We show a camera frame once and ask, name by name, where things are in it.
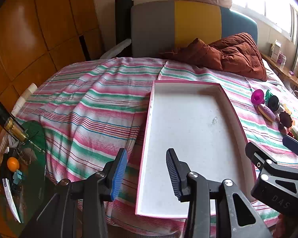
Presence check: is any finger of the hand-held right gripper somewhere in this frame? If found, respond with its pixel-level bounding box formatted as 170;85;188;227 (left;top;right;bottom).
245;142;278;171
282;135;298;169

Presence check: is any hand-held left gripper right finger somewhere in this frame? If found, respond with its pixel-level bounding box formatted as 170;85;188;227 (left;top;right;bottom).
166;148;274;238

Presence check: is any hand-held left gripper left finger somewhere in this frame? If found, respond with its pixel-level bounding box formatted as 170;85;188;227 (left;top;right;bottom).
20;148;128;238

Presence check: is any green and white round toy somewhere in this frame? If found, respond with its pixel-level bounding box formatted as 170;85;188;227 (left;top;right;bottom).
289;126;298;142

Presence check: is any red cylinder toy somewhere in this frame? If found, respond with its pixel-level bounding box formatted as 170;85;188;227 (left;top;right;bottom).
278;126;292;137

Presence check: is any dark brown flower toy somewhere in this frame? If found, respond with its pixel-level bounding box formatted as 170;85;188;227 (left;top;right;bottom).
279;111;294;129

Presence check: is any purple textured oval toy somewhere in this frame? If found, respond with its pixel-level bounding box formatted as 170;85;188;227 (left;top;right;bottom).
258;103;276;123

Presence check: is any black-capped clear container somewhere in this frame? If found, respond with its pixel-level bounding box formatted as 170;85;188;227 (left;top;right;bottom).
268;95;285;112

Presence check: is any pink shallow cardboard tray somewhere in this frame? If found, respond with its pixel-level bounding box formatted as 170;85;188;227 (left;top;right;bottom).
135;80;257;219

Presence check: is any magenta mushroom-shaped toy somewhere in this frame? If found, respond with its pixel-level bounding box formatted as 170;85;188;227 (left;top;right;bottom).
251;90;266;105

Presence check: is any pale pillow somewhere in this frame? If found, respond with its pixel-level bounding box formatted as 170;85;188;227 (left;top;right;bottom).
263;61;286;87

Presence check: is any striped bed sheet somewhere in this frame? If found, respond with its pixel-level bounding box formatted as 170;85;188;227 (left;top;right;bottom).
11;57;298;236

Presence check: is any wooden shelf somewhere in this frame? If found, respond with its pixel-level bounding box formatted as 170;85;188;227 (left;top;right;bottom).
261;52;298;92

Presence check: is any green glass side table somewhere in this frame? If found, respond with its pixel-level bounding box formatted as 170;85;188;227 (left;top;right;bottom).
0;120;46;225

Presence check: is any white carton box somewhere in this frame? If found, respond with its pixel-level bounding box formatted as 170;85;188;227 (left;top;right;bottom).
271;40;282;62

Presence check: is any teal small block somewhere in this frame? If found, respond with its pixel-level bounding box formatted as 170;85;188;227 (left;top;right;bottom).
12;170;24;185

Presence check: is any brown quilted blanket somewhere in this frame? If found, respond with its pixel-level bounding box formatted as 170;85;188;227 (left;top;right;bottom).
159;33;267;82

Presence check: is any orange fruit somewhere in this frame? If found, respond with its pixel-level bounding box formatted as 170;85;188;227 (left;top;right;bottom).
7;157;20;172

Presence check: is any white printed leaflet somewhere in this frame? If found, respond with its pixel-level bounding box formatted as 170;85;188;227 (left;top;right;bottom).
1;178;22;224

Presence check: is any gold bottle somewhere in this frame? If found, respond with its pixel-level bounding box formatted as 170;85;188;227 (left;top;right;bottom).
4;118;29;142

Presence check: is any stack of paper cups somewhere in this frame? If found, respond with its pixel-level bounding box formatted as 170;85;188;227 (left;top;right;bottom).
11;83;38;116

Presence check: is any white plastic sheet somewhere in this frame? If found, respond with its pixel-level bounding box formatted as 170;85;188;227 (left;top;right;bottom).
101;39;132;60

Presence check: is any window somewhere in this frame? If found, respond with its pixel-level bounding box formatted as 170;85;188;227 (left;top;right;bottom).
232;0;298;42

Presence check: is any grey yellow blue headboard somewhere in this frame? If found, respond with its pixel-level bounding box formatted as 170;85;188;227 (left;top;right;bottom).
131;0;258;59

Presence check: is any wooden wardrobe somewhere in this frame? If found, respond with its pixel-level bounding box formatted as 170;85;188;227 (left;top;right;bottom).
0;0;102;159

